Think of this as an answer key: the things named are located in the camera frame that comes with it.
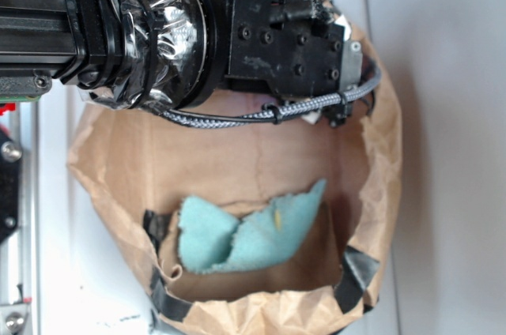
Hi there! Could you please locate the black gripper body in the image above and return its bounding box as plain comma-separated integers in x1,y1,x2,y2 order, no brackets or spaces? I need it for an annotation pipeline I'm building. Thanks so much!
201,0,363,98

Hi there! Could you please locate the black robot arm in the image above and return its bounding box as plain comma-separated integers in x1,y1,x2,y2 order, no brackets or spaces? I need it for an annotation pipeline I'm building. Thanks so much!
1,0,363,111

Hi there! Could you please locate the teal cloth rag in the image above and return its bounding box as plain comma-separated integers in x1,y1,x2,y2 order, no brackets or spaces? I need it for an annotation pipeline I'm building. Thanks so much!
178,179,327,274

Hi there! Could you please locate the white plastic tray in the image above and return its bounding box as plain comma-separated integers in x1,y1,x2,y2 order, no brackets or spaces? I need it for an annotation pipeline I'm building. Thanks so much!
38,0,399,335

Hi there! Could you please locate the grey braided cable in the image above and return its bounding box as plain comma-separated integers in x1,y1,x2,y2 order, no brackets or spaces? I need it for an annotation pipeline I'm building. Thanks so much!
157,54,383,130

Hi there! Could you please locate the black mounting bracket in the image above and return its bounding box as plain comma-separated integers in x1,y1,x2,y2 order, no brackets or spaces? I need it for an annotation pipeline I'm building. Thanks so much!
1,126,23,243

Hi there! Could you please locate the aluminium frame rail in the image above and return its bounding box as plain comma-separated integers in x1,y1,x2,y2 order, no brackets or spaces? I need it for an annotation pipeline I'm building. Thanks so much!
1,103,40,334

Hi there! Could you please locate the silver corner bracket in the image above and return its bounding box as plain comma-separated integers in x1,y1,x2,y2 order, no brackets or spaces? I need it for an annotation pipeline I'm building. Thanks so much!
0,303,32,335

